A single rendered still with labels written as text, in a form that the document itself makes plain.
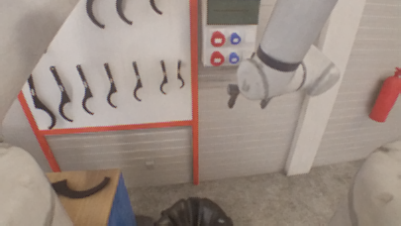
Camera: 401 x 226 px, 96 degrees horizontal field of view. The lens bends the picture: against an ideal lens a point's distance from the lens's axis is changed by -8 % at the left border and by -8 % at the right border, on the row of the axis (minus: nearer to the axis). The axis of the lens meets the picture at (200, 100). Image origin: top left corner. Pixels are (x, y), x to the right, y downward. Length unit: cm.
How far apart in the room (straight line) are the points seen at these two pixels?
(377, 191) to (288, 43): 23
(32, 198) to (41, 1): 37
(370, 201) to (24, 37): 55
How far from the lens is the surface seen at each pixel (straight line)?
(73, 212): 129
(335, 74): 51
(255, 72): 38
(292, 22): 35
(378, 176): 26
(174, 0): 153
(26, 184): 27
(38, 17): 50
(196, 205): 151
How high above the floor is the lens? 189
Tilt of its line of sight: 28 degrees down
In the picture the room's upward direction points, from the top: straight up
